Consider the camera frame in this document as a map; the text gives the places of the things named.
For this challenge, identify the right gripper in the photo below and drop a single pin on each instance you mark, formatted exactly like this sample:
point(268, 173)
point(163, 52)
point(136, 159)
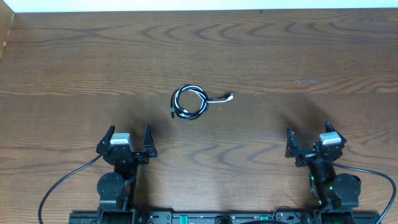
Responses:
point(313, 156)

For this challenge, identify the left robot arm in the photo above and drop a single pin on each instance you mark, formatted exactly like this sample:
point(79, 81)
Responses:
point(116, 189)

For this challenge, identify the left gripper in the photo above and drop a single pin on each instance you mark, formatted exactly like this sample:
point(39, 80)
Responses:
point(126, 156)

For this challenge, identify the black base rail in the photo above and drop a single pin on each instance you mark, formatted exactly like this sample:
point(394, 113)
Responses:
point(167, 217)

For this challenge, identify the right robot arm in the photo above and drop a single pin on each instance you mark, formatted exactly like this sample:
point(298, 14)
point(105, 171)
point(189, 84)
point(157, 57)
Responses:
point(337, 194)

